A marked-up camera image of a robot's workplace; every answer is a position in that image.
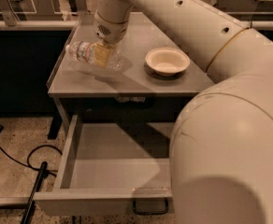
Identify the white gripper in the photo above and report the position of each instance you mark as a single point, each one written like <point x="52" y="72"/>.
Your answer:
<point x="110" y="33"/>

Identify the clear plastic water bottle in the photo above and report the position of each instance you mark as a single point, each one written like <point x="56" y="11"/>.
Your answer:
<point x="82" y="51"/>

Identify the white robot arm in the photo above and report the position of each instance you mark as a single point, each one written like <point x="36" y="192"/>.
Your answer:
<point x="221" y="150"/>

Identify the grey open top drawer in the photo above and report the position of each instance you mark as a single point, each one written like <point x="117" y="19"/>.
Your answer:
<point x="105" y="166"/>

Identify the grey cabinet table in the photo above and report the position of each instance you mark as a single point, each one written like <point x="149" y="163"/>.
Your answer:
<point x="75" y="80"/>

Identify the white paper bowl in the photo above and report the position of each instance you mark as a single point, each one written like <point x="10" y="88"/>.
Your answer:
<point x="167" y="62"/>

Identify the black pole on floor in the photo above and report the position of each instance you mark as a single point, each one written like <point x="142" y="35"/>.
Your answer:
<point x="30" y="206"/>

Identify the black drawer handle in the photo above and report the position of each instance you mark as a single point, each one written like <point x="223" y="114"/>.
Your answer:
<point x="150" y="207"/>

